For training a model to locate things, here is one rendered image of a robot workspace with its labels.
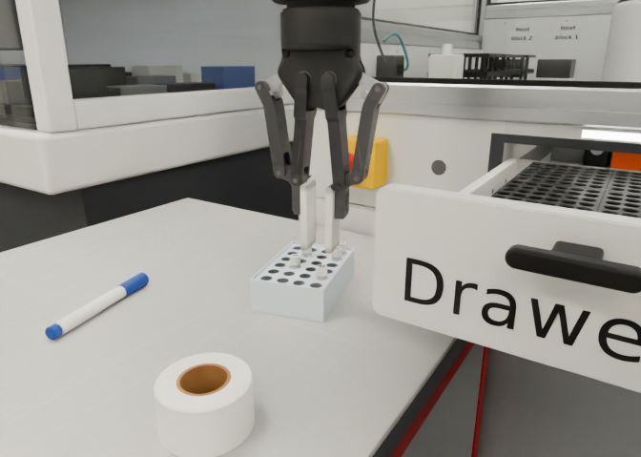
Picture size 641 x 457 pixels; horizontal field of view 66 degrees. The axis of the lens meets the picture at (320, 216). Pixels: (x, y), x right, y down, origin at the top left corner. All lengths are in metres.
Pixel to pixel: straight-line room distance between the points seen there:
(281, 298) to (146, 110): 0.61
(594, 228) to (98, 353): 0.43
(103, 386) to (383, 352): 0.25
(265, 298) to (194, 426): 0.21
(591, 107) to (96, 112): 0.78
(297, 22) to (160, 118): 0.64
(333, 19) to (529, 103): 0.32
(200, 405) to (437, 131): 0.50
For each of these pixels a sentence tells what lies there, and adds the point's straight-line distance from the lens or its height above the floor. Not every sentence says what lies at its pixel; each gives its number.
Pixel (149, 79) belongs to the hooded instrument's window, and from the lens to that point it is 1.07.
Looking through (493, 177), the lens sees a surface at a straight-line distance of 0.60.
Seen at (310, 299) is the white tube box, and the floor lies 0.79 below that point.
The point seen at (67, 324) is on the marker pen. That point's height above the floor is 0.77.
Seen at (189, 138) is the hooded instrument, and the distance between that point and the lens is 1.12.
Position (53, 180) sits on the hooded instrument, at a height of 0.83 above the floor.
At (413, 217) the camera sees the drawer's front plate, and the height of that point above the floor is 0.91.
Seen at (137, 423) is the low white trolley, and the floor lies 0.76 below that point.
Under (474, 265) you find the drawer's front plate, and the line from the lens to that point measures 0.37.
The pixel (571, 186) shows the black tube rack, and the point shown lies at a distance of 0.56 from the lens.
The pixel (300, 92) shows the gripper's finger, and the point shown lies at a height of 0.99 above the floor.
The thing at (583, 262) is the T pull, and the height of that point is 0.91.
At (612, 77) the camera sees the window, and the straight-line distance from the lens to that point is 0.69.
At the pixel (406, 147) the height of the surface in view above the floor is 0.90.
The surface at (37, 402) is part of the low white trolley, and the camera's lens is 0.48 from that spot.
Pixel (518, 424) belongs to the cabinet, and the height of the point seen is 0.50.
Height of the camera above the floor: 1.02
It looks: 18 degrees down
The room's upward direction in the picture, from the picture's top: straight up
